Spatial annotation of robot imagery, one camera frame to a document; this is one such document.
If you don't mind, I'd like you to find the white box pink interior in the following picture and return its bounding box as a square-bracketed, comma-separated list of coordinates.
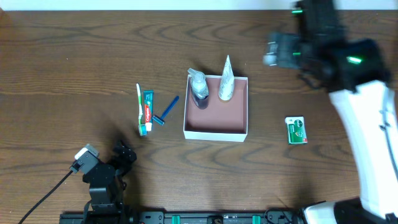
[183, 75, 249, 142]

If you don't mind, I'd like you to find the Colgate toothpaste tube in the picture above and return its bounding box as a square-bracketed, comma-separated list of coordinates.
[144, 90, 154, 132]

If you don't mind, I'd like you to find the left black cable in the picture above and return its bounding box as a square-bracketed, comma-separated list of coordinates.
[18, 169, 75, 224]

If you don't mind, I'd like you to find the green white toothbrush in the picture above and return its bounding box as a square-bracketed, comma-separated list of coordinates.
[136, 83, 147, 136]

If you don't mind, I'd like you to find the white cream tube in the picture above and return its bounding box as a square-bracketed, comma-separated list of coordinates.
[218, 55, 234, 101]

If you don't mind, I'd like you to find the green soap box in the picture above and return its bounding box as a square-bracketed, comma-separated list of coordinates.
[285, 116, 308, 144]

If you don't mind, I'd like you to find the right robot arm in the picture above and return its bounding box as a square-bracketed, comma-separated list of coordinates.
[160, 0, 397, 223]

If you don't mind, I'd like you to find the blue disposable razor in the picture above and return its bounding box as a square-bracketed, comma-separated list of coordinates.
[152, 96, 179, 126]

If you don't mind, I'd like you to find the clear soap pump bottle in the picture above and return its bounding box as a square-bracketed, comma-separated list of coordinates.
[188, 68, 209, 110]

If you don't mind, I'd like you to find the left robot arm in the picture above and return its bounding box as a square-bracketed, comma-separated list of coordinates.
[82, 156, 130, 224]

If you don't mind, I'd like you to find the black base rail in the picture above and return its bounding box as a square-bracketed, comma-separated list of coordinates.
[59, 209, 305, 224]

